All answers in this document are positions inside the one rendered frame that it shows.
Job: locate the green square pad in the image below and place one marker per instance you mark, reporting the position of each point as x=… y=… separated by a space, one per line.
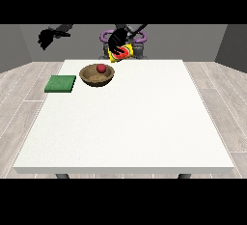
x=60 y=83

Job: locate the grey robot trunk purple rings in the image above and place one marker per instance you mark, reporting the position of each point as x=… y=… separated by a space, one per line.
x=139 y=46

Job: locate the brown wooden bowl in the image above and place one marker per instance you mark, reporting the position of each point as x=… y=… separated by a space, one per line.
x=96 y=75

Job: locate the small red ball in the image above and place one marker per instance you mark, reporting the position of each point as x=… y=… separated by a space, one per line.
x=101 y=68

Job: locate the dark table leg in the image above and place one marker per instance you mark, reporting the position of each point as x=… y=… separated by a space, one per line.
x=62 y=176
x=184 y=176

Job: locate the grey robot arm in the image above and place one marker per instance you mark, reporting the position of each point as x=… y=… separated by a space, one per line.
x=63 y=27
x=134 y=29

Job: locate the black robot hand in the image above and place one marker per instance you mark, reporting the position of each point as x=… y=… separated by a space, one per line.
x=47 y=38
x=116 y=42

